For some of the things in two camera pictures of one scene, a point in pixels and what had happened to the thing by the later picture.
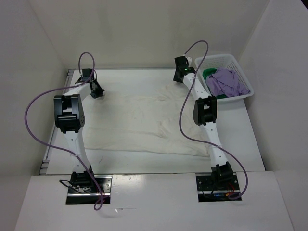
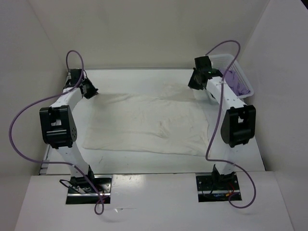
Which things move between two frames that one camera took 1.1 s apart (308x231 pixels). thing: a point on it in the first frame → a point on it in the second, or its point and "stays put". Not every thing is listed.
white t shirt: x=157 y=119 stays put
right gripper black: x=175 y=76 → x=192 y=84
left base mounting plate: x=102 y=183 stays put
